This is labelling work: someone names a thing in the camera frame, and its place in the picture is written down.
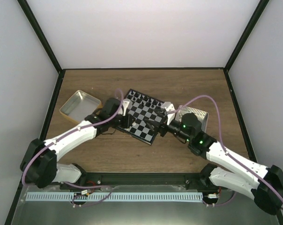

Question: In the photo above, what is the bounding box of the light blue slotted cable duct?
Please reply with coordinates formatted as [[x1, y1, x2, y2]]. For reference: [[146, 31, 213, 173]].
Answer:
[[25, 192, 203, 203]]

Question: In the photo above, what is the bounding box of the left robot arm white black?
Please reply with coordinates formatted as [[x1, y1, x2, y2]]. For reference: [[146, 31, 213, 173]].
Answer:
[[20, 97, 135, 189]]

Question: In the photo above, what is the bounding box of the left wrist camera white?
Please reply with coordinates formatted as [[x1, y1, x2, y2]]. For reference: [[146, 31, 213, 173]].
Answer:
[[120, 98, 132, 116]]

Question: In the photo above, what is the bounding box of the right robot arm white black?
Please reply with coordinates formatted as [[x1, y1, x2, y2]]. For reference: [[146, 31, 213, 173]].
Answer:
[[145, 112, 283, 215]]

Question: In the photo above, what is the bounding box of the metal front plate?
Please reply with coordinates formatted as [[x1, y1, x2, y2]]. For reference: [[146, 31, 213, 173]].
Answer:
[[12, 186, 279, 225]]

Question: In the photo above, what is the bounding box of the yellow metal tin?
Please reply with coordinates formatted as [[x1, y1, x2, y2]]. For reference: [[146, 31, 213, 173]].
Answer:
[[60, 90, 102, 124]]

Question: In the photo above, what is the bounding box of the black chess pieces row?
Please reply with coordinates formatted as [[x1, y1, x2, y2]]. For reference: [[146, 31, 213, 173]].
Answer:
[[126, 89, 164, 111]]

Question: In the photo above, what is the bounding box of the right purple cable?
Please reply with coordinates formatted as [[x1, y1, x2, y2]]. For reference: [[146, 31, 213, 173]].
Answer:
[[167, 94, 283, 210]]

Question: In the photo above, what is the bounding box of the black white chess board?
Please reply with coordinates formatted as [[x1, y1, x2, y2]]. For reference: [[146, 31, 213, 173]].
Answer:
[[113, 88, 171, 146]]

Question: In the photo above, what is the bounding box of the pink metal tin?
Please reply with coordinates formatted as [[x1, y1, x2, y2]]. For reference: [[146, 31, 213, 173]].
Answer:
[[175, 105, 209, 132]]

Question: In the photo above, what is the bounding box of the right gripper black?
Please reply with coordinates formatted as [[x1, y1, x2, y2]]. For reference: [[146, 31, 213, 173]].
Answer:
[[145, 109, 192, 143]]

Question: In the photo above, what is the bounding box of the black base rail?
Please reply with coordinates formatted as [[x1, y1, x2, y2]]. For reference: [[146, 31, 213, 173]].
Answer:
[[59, 172, 226, 189]]

